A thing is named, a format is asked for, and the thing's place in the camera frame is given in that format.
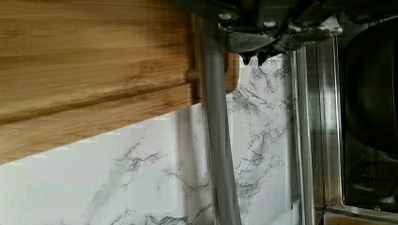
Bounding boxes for grey oven door handle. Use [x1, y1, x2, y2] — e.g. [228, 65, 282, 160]
[196, 19, 242, 225]

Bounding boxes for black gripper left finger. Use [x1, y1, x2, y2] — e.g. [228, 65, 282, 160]
[219, 25, 277, 66]

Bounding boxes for bamboo cutting board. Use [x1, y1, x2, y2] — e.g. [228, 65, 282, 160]
[0, 0, 241, 166]

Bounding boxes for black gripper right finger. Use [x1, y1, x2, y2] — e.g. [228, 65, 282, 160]
[256, 25, 343, 67]

